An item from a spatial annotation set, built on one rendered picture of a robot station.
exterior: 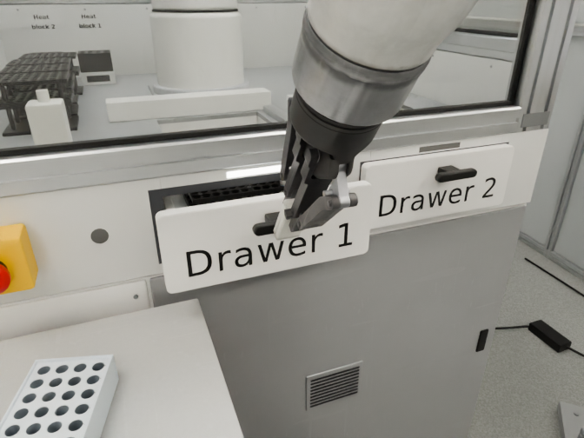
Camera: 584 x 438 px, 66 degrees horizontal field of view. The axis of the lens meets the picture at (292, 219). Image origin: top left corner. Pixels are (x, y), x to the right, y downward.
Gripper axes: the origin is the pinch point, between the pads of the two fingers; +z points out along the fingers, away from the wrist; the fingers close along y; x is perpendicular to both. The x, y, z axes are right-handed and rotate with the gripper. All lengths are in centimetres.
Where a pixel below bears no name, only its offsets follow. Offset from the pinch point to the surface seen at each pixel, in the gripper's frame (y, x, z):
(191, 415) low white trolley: -16.4, 14.6, 9.1
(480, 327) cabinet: -12, -49, 43
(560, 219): 32, -169, 110
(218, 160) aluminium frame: 13.4, 5.1, 5.5
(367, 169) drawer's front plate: 10.2, -17.1, 7.8
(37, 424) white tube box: -13.4, 28.7, 7.2
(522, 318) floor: -6, -121, 110
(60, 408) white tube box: -12.4, 26.8, 8.1
